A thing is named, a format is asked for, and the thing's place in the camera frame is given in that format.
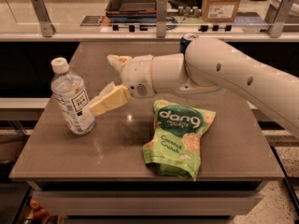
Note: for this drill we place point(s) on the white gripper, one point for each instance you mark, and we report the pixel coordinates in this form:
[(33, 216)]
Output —
[(136, 75)]

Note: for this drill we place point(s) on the clear plastic tea bottle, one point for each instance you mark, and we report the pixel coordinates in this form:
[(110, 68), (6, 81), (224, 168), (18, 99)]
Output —
[(69, 90)]

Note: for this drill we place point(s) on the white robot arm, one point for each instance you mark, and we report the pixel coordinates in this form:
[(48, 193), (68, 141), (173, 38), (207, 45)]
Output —
[(208, 66)]

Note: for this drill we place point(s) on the grey open tray bin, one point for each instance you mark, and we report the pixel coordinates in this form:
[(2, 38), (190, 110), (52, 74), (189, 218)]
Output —
[(131, 7)]

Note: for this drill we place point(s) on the blue Pepsi can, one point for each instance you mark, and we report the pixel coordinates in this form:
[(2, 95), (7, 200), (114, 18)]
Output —
[(185, 41)]

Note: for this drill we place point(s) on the glass barrier panel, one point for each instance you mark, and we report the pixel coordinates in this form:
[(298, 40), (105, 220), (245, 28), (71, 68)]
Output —
[(77, 20)]

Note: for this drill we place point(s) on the green Dang chips bag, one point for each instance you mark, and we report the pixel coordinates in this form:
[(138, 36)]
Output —
[(176, 143)]

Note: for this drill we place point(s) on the cardboard box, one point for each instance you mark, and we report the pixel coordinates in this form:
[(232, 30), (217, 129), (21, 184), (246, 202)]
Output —
[(219, 10)]

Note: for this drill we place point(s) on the grey table drawer unit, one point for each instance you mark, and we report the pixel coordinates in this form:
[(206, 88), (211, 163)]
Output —
[(148, 203)]

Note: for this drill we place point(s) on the orange object under table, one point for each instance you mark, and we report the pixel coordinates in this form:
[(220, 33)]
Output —
[(39, 215)]

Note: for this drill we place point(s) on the left metal glass bracket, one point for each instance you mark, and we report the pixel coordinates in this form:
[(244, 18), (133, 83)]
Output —
[(46, 26)]

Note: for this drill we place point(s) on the metal glass bracket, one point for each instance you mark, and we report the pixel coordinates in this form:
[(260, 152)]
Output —
[(280, 16), (46, 26), (161, 13)]

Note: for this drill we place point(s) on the middle metal glass bracket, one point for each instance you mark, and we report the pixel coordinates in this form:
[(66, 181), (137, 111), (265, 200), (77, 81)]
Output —
[(161, 13)]

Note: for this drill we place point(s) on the right metal glass bracket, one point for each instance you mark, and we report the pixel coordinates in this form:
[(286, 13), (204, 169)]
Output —
[(280, 16)]

